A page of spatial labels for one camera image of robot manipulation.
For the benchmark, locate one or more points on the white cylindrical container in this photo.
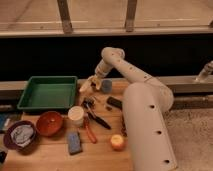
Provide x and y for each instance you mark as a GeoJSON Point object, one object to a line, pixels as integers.
{"type": "Point", "coordinates": [76, 115]}

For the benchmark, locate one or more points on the orange bowl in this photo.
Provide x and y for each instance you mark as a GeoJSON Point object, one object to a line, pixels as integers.
{"type": "Point", "coordinates": [49, 123]}

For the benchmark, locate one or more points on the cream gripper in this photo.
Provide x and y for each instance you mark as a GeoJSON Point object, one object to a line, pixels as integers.
{"type": "Point", "coordinates": [95, 80]}

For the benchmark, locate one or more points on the blue plastic cup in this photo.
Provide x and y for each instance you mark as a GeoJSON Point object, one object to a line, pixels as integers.
{"type": "Point", "coordinates": [106, 86]}

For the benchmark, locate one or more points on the yellow apple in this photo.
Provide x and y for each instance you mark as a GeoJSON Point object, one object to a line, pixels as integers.
{"type": "Point", "coordinates": [117, 142]}

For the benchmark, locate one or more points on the crumpled white cloth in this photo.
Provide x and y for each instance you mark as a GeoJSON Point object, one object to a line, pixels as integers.
{"type": "Point", "coordinates": [22, 135]}

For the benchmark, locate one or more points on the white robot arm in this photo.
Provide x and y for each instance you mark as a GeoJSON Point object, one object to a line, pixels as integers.
{"type": "Point", "coordinates": [145, 101]}

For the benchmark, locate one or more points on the orange handled pliers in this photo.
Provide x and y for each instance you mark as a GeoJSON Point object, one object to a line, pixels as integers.
{"type": "Point", "coordinates": [89, 132]}

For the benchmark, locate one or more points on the yellow banana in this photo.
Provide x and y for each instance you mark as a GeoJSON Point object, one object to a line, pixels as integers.
{"type": "Point", "coordinates": [84, 86]}

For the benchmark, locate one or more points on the dark purple bowl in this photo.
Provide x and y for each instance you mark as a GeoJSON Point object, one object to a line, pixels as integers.
{"type": "Point", "coordinates": [7, 140]}

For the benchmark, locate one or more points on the blue object at left edge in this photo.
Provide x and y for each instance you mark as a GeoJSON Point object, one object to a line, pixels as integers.
{"type": "Point", "coordinates": [8, 119]}

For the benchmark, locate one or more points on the black rectangular block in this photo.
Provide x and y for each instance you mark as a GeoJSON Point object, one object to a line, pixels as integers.
{"type": "Point", "coordinates": [114, 102]}

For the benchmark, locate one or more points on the green plastic tray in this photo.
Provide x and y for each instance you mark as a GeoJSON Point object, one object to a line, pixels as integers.
{"type": "Point", "coordinates": [48, 93]}

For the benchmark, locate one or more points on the blue sponge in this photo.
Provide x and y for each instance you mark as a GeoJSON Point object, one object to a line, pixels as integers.
{"type": "Point", "coordinates": [74, 143]}

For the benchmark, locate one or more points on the wooden frame post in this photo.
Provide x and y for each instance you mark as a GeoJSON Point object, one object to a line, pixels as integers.
{"type": "Point", "coordinates": [65, 16]}
{"type": "Point", "coordinates": [130, 15]}

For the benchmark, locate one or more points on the left wooden frame post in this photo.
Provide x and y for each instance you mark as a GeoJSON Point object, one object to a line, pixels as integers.
{"type": "Point", "coordinates": [65, 16]}

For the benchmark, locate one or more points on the right wooden frame post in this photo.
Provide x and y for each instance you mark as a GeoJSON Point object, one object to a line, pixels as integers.
{"type": "Point", "coordinates": [130, 15]}

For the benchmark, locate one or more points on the brown grape bunch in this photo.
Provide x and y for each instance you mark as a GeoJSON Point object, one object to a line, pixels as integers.
{"type": "Point", "coordinates": [123, 129]}

